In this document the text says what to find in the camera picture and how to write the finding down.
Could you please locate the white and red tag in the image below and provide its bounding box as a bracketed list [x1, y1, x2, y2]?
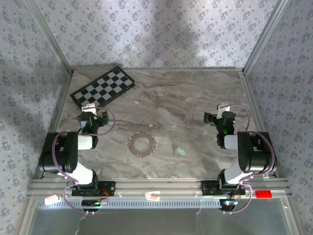
[144, 191, 161, 202]

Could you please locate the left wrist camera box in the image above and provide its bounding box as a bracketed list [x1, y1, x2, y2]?
[81, 104, 96, 114]

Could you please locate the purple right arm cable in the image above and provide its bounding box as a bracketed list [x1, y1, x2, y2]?
[229, 104, 277, 216]

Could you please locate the red toy brick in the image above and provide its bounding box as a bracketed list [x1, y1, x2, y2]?
[255, 190, 272, 199]

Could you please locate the grey slotted cable duct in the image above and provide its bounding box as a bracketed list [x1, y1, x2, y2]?
[36, 197, 221, 209]

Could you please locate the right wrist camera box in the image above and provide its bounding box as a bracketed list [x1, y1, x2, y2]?
[217, 103, 231, 118]

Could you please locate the aluminium frame post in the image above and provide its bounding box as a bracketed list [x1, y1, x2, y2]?
[24, 0, 74, 74]
[242, 0, 292, 74]

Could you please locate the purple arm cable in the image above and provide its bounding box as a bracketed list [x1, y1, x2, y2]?
[229, 104, 277, 216]
[52, 106, 115, 216]

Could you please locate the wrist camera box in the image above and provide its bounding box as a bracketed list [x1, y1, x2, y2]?
[217, 103, 231, 118]
[81, 104, 96, 114]

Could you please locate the black and grey chessboard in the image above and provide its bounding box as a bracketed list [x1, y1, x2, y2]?
[70, 66, 136, 115]

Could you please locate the wide aluminium extrusion rail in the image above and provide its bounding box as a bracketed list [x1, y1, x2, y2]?
[26, 178, 291, 198]

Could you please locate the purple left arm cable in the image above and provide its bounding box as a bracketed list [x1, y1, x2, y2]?
[52, 106, 115, 216]

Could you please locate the thin aluminium frame rail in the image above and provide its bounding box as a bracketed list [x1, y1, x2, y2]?
[72, 67, 244, 73]
[241, 70, 279, 177]
[36, 70, 74, 178]

